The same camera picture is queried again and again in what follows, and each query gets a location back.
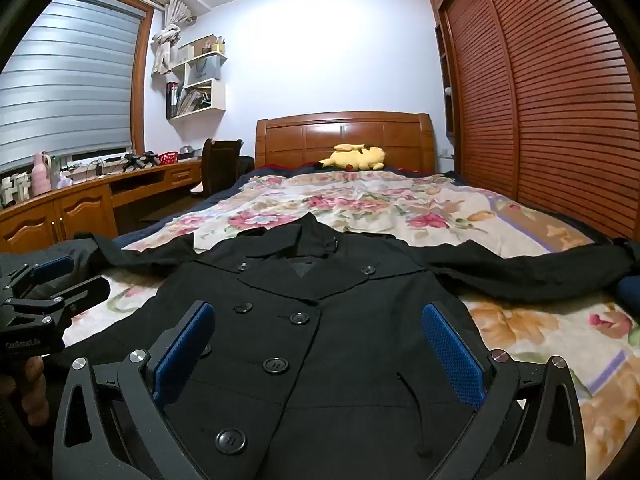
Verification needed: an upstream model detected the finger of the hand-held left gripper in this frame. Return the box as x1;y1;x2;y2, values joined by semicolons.
21;275;112;328
0;255;75;302

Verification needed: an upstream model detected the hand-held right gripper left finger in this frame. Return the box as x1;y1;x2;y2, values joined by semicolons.
52;301;217;480

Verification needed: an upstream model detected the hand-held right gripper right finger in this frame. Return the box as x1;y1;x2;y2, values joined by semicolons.
421;301;586;480

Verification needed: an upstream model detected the black buttoned coat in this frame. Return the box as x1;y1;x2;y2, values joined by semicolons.
0;211;633;480

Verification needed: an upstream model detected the person's left hand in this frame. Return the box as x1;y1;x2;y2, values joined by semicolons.
13;356;52;428

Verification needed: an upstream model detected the wooden desk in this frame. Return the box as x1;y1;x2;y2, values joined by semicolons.
0;157;203;254

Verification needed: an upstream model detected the white desk ornament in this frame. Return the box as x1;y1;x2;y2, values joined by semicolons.
0;172;32;209

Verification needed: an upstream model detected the floral blanket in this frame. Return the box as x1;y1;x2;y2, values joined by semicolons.
65;170;640;480

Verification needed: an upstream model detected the black desk gadget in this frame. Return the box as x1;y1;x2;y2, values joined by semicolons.
123;152;160;170

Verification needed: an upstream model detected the grey window blind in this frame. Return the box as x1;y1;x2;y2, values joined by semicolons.
0;0;142;171

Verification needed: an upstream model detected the brown chair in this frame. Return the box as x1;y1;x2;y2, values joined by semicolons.
190;138;244;198

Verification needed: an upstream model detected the dark blue cloth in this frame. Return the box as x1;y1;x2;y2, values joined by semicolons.
616;275;640;317

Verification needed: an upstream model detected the yellow plush toy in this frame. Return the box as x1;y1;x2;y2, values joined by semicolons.
318;143;387;171

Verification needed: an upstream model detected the wooden bed headboard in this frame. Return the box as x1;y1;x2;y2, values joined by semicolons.
255;111;437;173

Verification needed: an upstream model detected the tied white curtain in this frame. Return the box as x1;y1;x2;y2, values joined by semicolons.
151;0;194;77

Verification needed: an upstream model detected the wooden louvered wardrobe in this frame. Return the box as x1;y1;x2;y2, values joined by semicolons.
426;0;640;241

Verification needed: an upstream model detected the white wall shelf unit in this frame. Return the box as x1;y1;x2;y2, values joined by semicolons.
166;35;228;121

